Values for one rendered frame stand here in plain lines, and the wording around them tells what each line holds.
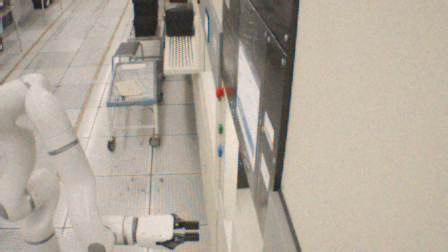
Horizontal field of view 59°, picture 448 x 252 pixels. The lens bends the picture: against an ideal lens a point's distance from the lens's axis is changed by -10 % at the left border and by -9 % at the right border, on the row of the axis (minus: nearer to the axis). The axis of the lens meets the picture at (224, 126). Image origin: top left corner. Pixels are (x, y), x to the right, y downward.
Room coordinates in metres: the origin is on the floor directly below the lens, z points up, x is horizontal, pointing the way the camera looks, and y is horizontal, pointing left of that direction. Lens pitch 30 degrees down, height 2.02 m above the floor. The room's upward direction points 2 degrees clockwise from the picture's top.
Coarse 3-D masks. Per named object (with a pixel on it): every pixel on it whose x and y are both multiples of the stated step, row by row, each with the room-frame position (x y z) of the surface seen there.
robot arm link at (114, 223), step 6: (102, 216) 0.85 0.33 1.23; (108, 216) 0.85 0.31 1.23; (114, 216) 0.86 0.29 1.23; (120, 216) 0.86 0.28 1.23; (102, 222) 0.82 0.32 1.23; (108, 222) 0.83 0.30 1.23; (114, 222) 0.83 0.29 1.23; (120, 222) 0.83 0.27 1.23; (108, 228) 0.80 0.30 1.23; (114, 228) 0.81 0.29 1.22; (120, 228) 0.82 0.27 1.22; (114, 234) 0.80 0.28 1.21; (120, 234) 0.81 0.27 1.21; (120, 240) 0.80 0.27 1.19
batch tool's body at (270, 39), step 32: (224, 0) 1.39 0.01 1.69; (256, 0) 0.85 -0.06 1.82; (288, 0) 0.60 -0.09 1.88; (256, 32) 0.82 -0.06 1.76; (288, 32) 0.59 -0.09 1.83; (224, 64) 1.34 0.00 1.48; (256, 64) 0.80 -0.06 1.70; (288, 64) 0.58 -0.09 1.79; (288, 96) 0.58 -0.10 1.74; (224, 128) 1.35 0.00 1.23; (224, 160) 1.27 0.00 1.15; (256, 160) 0.74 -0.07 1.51; (224, 192) 1.26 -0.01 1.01; (256, 192) 0.71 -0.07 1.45; (224, 224) 1.23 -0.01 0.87; (256, 224) 0.66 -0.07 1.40
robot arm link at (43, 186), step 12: (36, 180) 1.06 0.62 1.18; (48, 180) 1.08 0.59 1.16; (36, 192) 1.03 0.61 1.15; (48, 192) 1.06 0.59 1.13; (36, 204) 1.01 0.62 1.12; (48, 204) 1.06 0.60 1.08; (36, 216) 1.04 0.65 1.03; (48, 216) 1.04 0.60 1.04; (24, 228) 1.00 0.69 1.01; (36, 228) 1.00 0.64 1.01; (48, 228) 1.02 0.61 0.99; (24, 240) 1.00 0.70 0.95; (36, 240) 0.99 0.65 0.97
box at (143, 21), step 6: (138, 18) 4.73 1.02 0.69; (144, 18) 4.74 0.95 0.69; (150, 18) 4.74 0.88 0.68; (156, 18) 4.93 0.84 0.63; (138, 24) 4.72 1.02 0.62; (144, 24) 4.73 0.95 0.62; (150, 24) 4.74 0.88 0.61; (138, 30) 4.73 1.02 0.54; (144, 30) 4.74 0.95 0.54; (150, 30) 4.75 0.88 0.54; (138, 36) 4.73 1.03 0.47; (144, 36) 4.74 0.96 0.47; (150, 36) 4.75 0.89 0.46
